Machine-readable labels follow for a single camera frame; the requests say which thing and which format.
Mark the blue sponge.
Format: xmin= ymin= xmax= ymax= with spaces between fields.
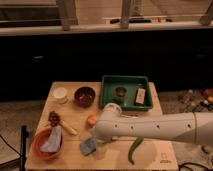
xmin=80 ymin=138 xmax=96 ymax=156

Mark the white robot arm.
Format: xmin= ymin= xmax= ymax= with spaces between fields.
xmin=92 ymin=103 xmax=213 ymax=147

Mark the purple bowl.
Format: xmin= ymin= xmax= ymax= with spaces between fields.
xmin=74 ymin=87 xmax=96 ymax=108

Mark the orange bowl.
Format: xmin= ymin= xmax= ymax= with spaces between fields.
xmin=32 ymin=128 xmax=63 ymax=160

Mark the orange fruit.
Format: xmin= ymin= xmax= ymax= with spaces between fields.
xmin=86 ymin=115 xmax=97 ymax=127

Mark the green chili pepper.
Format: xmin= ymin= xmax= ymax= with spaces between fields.
xmin=128 ymin=136 xmax=145 ymax=166

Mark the blue grey cloth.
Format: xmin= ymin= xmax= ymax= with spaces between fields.
xmin=40 ymin=126 xmax=62 ymax=153

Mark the brown yellow toy utensil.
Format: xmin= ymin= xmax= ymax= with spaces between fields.
xmin=48 ymin=111 xmax=78 ymax=136

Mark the green can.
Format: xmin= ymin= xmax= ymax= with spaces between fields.
xmin=114 ymin=87 xmax=127 ymax=103

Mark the green plastic tray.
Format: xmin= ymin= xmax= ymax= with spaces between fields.
xmin=99 ymin=75 xmax=153 ymax=112

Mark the brown box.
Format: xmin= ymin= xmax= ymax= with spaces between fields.
xmin=135 ymin=88 xmax=146 ymax=105

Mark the white cup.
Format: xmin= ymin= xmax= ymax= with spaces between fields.
xmin=53 ymin=87 xmax=68 ymax=104

